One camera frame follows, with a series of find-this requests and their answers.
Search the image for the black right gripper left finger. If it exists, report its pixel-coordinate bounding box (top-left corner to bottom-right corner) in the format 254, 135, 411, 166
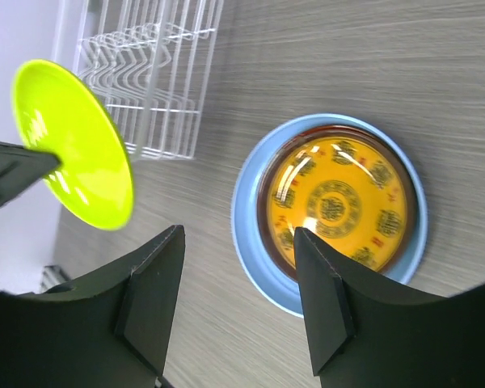
0, 225, 185, 387

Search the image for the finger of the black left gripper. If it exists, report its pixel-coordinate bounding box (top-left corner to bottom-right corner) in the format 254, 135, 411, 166
0, 141, 61, 208

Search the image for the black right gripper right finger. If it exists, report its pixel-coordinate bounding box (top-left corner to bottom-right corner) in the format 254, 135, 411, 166
293, 227, 485, 387

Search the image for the lime green plate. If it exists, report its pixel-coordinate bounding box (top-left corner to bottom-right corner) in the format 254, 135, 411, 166
11, 59, 134, 230

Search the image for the yellow patterned plate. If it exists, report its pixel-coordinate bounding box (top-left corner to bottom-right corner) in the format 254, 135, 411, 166
257, 124, 417, 280

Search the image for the light blue plate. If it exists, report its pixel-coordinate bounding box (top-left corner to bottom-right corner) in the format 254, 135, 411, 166
231, 113, 429, 318

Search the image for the aluminium rail frame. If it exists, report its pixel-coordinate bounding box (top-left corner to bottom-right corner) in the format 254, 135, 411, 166
40, 264, 71, 293

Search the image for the white wire dish rack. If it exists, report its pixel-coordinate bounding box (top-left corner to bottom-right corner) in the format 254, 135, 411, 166
73, 0, 224, 160

